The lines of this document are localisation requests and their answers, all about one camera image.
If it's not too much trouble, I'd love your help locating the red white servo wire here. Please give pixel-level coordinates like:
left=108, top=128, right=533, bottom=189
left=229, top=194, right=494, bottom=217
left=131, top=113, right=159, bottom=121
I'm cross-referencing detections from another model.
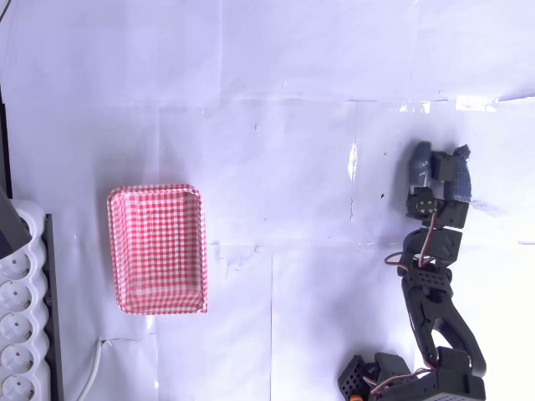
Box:
left=384, top=208, right=440, bottom=268

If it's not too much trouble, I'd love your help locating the white power strip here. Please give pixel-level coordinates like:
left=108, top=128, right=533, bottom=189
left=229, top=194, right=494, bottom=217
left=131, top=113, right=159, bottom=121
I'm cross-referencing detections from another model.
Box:
left=0, top=199, right=49, bottom=401

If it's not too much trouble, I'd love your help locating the small black block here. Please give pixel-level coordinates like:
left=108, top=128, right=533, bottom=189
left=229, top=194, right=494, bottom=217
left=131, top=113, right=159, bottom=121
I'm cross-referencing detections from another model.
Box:
left=430, top=150, right=457, bottom=184

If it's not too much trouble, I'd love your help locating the red checkered tray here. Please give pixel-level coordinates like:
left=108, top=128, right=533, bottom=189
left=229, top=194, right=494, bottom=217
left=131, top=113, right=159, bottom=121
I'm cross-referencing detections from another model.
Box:
left=106, top=183, right=209, bottom=316

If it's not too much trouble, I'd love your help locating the dark vertical bar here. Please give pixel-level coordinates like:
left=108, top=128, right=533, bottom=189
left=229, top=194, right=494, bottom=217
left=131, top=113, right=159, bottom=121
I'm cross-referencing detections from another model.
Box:
left=0, top=85, right=13, bottom=201

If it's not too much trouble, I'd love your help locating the black edge strip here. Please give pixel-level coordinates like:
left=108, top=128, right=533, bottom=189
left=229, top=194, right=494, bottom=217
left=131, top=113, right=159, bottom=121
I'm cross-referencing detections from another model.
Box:
left=41, top=213, right=66, bottom=401

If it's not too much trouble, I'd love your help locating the white power cable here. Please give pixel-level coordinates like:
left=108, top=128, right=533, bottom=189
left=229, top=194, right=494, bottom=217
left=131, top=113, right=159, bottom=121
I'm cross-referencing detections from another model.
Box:
left=77, top=338, right=106, bottom=401

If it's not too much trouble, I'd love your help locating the grey plug adapter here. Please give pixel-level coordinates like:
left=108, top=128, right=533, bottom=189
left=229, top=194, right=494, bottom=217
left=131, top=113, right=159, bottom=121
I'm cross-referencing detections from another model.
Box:
left=0, top=183, right=33, bottom=260

